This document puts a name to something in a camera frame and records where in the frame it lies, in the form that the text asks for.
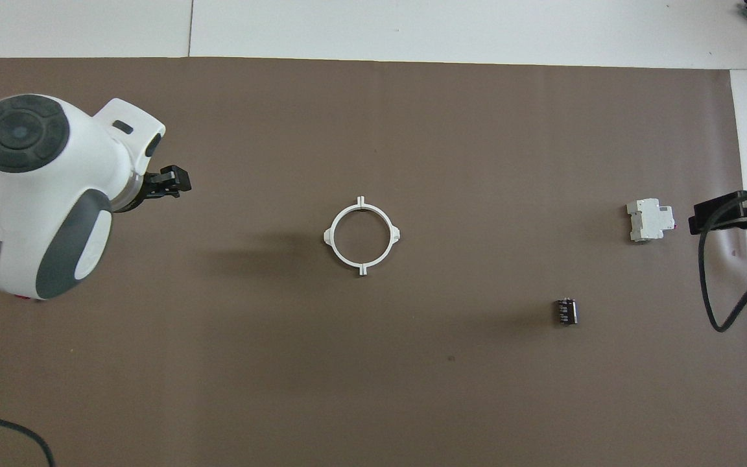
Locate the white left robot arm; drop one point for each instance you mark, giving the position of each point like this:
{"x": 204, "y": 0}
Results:
{"x": 43, "y": 194}

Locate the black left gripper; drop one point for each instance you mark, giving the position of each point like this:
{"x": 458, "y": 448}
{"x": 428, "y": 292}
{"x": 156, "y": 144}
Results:
{"x": 154, "y": 187}

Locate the white half pipe clamp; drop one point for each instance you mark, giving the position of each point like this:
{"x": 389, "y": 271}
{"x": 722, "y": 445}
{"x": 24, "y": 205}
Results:
{"x": 390, "y": 228}
{"x": 333, "y": 245}

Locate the black cylindrical capacitor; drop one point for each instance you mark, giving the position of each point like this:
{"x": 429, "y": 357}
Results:
{"x": 566, "y": 311}

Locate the brown table mat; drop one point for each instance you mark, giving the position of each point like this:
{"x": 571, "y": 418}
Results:
{"x": 412, "y": 389}

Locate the white circuit breaker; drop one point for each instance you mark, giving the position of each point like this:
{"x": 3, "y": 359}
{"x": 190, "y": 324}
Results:
{"x": 647, "y": 220}

